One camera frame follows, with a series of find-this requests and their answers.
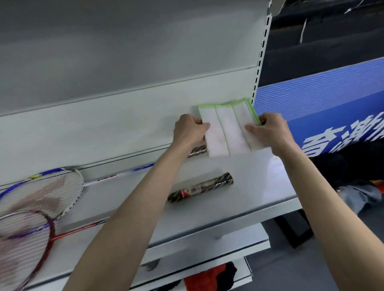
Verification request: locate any person's left hand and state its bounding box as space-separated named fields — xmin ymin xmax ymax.
xmin=172 ymin=114 xmax=211 ymax=152

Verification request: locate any person's right hand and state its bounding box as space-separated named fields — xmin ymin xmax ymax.
xmin=245 ymin=113 xmax=297 ymax=156

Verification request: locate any white cloth with green edges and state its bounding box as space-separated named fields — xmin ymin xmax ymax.
xmin=198 ymin=98 xmax=266 ymax=158

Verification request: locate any person's left forearm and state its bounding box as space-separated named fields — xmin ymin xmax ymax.
xmin=62 ymin=143 xmax=194 ymax=291

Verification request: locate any person's right forearm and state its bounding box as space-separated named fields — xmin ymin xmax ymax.
xmin=272 ymin=144 xmax=384 ymax=291

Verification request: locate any red badminton racket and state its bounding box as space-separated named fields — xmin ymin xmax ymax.
xmin=0 ymin=172 xmax=234 ymax=291

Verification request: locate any blue banner with white characters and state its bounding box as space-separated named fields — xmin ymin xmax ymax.
xmin=254 ymin=57 xmax=384 ymax=158

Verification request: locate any white metal shelving unit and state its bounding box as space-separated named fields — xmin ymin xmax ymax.
xmin=0 ymin=0 xmax=302 ymax=291

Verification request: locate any black bag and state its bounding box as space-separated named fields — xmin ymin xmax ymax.
xmin=310 ymin=140 xmax=384 ymax=190

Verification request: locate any black shelf foot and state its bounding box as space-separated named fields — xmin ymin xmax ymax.
xmin=274 ymin=209 xmax=314 ymax=249

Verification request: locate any black stepped stand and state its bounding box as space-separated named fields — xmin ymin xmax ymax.
xmin=258 ymin=0 xmax=384 ymax=88

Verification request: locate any grey cloth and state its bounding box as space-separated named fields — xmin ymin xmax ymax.
xmin=337 ymin=184 xmax=382 ymax=214

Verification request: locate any blue badminton racket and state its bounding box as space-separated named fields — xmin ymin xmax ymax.
xmin=0 ymin=145 xmax=208 ymax=240

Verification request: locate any black cloth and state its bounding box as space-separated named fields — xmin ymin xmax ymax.
xmin=216 ymin=262 xmax=238 ymax=289

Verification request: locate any red cloth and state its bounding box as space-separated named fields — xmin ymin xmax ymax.
xmin=183 ymin=264 xmax=227 ymax=291

